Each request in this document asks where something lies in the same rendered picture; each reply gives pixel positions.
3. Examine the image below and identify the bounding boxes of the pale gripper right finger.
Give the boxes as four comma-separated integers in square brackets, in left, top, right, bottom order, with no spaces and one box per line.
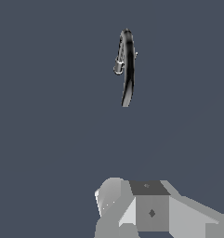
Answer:
[118,179,224,238]

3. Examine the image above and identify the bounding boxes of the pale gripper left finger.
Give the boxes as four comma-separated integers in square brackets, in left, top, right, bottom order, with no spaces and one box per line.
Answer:
[93,177,138,238]

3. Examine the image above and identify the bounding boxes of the black curved faucet spout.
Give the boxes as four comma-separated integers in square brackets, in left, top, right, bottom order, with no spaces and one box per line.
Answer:
[118,28,137,108]

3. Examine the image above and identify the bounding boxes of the small grey faucet handle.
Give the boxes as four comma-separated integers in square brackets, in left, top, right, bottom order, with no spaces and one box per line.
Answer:
[112,51,139,76]

